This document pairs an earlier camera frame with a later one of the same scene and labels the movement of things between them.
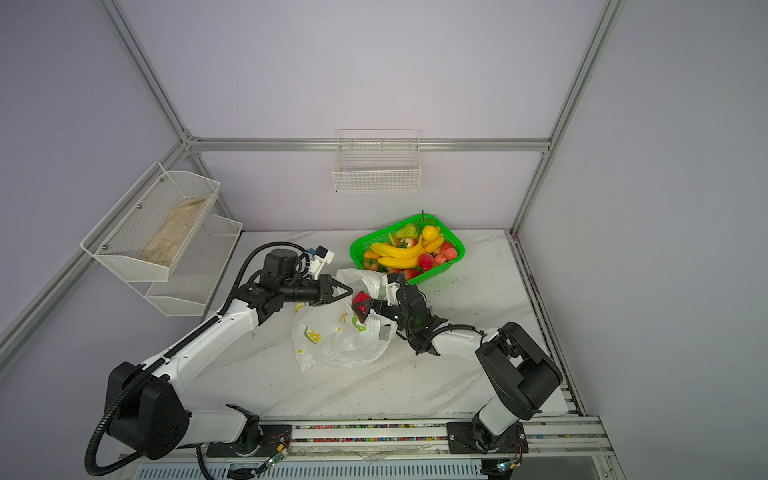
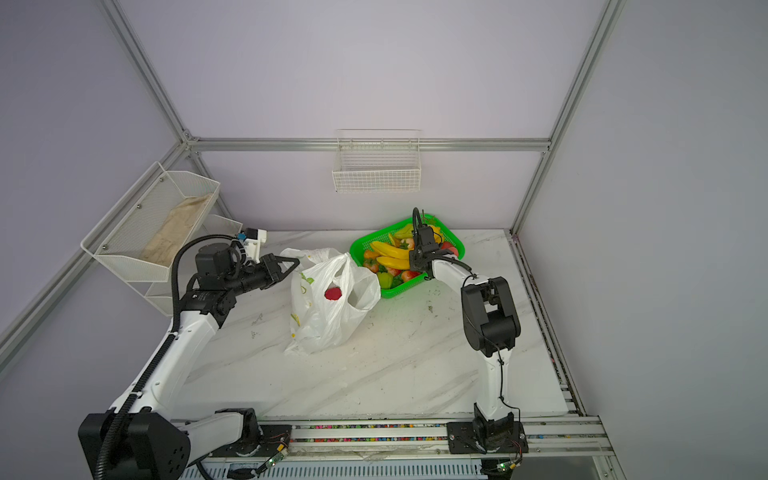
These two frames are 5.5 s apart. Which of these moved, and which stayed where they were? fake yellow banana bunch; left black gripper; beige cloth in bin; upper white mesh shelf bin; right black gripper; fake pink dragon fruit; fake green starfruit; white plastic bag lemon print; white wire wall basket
Moved: left black gripper; white plastic bag lemon print; fake pink dragon fruit; right black gripper
Stayed: upper white mesh shelf bin; beige cloth in bin; fake yellow banana bunch; white wire wall basket; fake green starfruit
